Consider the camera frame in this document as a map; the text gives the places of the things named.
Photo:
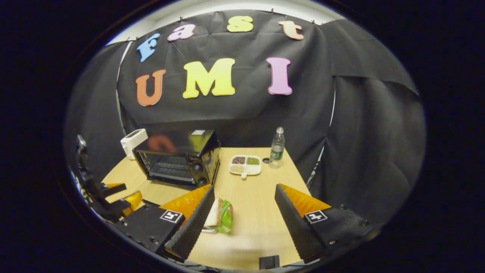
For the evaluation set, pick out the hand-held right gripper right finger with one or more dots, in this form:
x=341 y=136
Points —
x=293 y=223

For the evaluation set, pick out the clear plastic water bottle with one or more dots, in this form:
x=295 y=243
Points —
x=277 y=149

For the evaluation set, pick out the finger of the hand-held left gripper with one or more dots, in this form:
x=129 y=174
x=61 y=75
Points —
x=121 y=204
x=115 y=189

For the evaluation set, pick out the black backdrop cloth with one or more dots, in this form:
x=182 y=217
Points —
x=235 y=113

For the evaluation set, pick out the sandwich with green lettuce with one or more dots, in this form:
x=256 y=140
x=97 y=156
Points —
x=214 y=214

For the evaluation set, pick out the white divided tray of beans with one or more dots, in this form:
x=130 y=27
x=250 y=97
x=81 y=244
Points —
x=245 y=165

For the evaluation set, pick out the black electric oven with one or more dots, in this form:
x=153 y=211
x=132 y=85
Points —
x=182 y=146

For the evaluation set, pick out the small white plate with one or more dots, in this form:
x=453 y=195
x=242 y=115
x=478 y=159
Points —
x=209 y=230

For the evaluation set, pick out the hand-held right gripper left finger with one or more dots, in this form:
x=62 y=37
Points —
x=195 y=223

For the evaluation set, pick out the white toaster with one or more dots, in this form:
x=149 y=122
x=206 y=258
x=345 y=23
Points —
x=132 y=142

